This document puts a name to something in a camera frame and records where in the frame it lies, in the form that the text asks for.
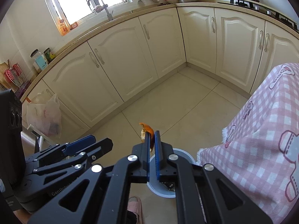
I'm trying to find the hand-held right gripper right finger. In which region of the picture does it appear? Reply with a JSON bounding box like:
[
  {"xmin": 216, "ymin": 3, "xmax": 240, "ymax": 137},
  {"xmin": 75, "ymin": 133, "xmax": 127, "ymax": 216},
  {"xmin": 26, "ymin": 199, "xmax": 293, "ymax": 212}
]
[{"xmin": 155, "ymin": 131, "xmax": 274, "ymax": 224}]

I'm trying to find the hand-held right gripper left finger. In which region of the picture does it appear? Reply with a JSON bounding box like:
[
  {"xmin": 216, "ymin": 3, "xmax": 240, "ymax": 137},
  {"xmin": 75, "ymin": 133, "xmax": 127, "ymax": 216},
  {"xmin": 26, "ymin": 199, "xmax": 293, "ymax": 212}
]
[{"xmin": 27, "ymin": 133, "xmax": 150, "ymax": 224}]

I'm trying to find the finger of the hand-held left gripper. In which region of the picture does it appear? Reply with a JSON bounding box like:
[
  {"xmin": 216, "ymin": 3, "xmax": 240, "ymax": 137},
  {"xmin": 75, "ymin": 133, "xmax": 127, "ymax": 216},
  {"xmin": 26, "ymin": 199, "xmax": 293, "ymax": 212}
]
[
  {"xmin": 24, "ymin": 135, "xmax": 97, "ymax": 168},
  {"xmin": 28, "ymin": 138, "xmax": 114, "ymax": 185}
]

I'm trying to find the light blue trash bin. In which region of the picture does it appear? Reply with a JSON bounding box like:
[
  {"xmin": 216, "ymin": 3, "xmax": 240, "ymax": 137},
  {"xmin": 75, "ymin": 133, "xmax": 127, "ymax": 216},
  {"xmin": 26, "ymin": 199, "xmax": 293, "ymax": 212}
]
[{"xmin": 147, "ymin": 148, "xmax": 195, "ymax": 199}]

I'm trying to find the orange peel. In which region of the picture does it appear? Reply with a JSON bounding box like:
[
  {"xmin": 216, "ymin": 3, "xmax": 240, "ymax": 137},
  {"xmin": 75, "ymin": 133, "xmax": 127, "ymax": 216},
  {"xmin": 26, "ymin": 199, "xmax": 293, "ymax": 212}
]
[{"xmin": 139, "ymin": 122, "xmax": 155, "ymax": 153}]

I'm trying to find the white metal stand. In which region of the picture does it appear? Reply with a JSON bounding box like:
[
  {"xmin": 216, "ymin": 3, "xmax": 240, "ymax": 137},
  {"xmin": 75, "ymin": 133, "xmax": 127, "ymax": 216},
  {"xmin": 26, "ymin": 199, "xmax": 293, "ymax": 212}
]
[{"xmin": 21, "ymin": 124, "xmax": 48, "ymax": 153}]

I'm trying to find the cream cabinet door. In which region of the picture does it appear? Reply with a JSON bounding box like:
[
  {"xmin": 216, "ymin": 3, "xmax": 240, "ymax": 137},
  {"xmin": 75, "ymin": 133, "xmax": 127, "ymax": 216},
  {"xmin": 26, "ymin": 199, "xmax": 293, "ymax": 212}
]
[
  {"xmin": 177, "ymin": 7, "xmax": 218, "ymax": 74},
  {"xmin": 214, "ymin": 7, "xmax": 266, "ymax": 93},
  {"xmin": 138, "ymin": 7, "xmax": 187, "ymax": 79},
  {"xmin": 249, "ymin": 20, "xmax": 299, "ymax": 95},
  {"xmin": 41, "ymin": 49, "xmax": 125, "ymax": 129},
  {"xmin": 22, "ymin": 80, "xmax": 91, "ymax": 143},
  {"xmin": 87, "ymin": 20, "xmax": 160, "ymax": 102}
]

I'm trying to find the black packet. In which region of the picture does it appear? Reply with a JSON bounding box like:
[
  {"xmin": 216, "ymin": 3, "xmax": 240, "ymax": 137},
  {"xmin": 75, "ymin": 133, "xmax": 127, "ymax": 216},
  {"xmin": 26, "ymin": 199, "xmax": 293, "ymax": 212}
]
[{"xmin": 162, "ymin": 181, "xmax": 176, "ymax": 193}]

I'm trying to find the translucent plastic bag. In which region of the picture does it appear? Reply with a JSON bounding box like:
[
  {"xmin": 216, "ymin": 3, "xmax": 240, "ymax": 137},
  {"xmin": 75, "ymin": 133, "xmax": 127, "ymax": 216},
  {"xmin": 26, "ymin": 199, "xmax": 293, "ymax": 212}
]
[{"xmin": 26, "ymin": 93, "xmax": 62, "ymax": 139}]

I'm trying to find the pink slipper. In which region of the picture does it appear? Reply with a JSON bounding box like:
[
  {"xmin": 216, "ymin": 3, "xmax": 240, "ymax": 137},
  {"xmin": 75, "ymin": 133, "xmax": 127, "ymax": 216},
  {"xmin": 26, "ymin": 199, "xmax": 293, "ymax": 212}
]
[{"xmin": 127, "ymin": 196, "xmax": 143, "ymax": 224}]

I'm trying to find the wooden cutting board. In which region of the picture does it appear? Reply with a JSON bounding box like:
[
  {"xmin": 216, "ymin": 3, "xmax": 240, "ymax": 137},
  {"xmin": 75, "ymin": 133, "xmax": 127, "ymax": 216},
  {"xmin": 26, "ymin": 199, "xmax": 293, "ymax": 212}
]
[{"xmin": 0, "ymin": 62, "xmax": 10, "ymax": 89}]

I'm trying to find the clear jar blue label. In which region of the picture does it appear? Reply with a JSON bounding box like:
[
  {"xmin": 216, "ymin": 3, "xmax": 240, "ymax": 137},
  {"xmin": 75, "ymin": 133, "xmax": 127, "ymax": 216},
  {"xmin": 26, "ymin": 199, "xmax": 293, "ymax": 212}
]
[{"xmin": 30, "ymin": 49, "xmax": 49, "ymax": 73}]

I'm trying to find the green glass jar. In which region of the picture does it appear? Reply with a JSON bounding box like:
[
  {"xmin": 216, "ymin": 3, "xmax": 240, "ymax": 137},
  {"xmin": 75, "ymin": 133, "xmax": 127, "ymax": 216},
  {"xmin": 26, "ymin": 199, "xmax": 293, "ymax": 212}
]
[{"xmin": 44, "ymin": 48, "xmax": 56, "ymax": 63}]

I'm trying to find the pink checked tablecloth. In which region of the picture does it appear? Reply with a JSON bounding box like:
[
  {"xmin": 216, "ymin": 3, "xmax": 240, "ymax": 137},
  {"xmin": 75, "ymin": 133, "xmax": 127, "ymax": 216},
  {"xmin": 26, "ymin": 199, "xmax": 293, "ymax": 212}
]
[{"xmin": 197, "ymin": 63, "xmax": 299, "ymax": 224}]

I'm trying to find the orange bottle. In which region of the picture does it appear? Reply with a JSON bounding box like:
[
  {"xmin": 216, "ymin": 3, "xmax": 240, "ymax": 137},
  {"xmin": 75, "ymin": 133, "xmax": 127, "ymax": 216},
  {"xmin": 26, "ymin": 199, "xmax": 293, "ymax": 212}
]
[{"xmin": 57, "ymin": 17, "xmax": 71, "ymax": 37}]

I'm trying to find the chrome sink faucet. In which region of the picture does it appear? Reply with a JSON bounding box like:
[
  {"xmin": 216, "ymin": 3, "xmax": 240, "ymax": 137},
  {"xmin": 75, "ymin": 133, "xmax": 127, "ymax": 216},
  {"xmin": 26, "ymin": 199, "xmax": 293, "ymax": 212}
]
[{"xmin": 87, "ymin": 0, "xmax": 114, "ymax": 21}]

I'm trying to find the kitchen window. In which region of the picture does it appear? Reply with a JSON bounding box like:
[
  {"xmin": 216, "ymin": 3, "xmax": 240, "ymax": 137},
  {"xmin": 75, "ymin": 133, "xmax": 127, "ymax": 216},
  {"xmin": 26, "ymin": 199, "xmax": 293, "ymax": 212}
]
[{"xmin": 39, "ymin": 0, "xmax": 132, "ymax": 36}]

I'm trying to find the black gas stove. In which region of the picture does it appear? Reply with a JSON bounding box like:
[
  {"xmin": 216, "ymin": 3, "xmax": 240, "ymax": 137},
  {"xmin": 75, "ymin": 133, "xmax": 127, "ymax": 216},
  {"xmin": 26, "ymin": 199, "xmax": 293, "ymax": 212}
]
[{"xmin": 218, "ymin": 0, "xmax": 299, "ymax": 32}]

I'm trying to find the red wire dish rack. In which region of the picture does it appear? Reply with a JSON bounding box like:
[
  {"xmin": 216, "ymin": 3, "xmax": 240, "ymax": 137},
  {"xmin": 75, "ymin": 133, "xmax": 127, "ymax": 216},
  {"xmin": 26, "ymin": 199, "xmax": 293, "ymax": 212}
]
[{"xmin": 3, "ymin": 59, "xmax": 31, "ymax": 91}]

